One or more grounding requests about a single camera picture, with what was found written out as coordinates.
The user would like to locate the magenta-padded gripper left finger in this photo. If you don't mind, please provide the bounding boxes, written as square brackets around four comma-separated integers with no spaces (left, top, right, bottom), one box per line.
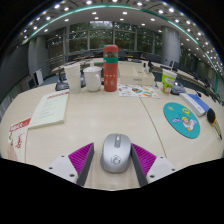
[47,142,95,187]

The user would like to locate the blue and white book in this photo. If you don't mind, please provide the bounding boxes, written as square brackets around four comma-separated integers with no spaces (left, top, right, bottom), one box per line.
[179,92,212,118]

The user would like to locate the white booklet with red title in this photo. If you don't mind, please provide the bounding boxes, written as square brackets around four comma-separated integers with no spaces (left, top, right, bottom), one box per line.
[27,89,70,130]

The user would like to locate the colourful sticker sheet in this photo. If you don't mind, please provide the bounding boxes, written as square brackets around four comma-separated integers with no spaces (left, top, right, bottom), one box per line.
[117,83,161,100]

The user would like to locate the black foam ball with orange band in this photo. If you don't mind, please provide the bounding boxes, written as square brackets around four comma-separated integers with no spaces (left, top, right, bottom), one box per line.
[206,107,223,141]

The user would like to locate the round teal cartoon mouse pad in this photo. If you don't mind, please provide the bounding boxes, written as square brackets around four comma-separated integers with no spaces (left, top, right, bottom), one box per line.
[163,101,201,140]

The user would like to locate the white lidded mug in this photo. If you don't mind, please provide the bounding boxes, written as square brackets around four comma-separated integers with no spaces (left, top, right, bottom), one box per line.
[82,65,103,93]

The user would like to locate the dark office chairs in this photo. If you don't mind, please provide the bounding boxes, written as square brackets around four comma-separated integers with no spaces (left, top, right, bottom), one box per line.
[68,49,188,72]

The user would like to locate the green white cup with straw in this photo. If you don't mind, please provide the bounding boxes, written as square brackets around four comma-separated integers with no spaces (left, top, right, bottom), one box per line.
[161,63,178,95]

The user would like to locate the red bottle with green band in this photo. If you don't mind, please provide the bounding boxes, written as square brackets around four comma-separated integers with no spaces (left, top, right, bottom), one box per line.
[102,44,120,93]

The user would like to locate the red and white leaflet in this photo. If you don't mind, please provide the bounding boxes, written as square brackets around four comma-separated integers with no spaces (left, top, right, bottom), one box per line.
[7,117,32,164]

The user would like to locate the silver computer mouse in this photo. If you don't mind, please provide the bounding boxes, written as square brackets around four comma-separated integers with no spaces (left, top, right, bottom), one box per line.
[100,133,132,174]

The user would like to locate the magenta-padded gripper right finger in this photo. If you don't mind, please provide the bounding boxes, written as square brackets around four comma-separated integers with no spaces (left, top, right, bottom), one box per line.
[130,143,177,188]

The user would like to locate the ceiling lights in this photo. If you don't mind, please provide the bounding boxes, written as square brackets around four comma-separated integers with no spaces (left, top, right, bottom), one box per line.
[19,0,224,68]

